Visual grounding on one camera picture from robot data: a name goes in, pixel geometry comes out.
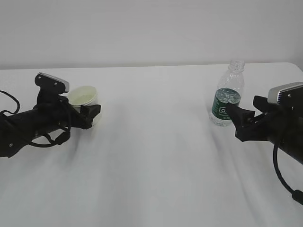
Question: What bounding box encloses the white paper cup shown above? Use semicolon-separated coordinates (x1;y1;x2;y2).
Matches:
67;86;101;112

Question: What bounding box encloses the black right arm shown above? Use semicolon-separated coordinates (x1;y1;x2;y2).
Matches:
226;96;303;163

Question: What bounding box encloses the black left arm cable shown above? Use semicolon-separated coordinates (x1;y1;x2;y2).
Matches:
0;89;71;148

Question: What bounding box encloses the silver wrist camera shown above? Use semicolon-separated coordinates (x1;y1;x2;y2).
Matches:
35;72;70;95
267;82;303;108

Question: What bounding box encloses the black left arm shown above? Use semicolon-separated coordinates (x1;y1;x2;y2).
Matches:
0;91;101;157

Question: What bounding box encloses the clear green-label water bottle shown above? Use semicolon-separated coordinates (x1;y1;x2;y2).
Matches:
209;60;245;126

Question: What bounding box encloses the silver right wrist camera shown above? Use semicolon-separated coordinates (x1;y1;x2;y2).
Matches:
267;82;303;108

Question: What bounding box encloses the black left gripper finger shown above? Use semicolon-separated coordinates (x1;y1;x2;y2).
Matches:
80;105;101;122
56;96;69;105

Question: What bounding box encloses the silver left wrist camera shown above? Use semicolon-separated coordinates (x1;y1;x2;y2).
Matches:
35;72;70;95

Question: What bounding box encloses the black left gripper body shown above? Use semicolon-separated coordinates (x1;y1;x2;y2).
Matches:
34;92;92;129

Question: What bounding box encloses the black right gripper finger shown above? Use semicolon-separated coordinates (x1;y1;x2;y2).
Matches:
253;96;271;115
226;104;255;129

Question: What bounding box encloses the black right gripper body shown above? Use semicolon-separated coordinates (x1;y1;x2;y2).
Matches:
235;104;303;147

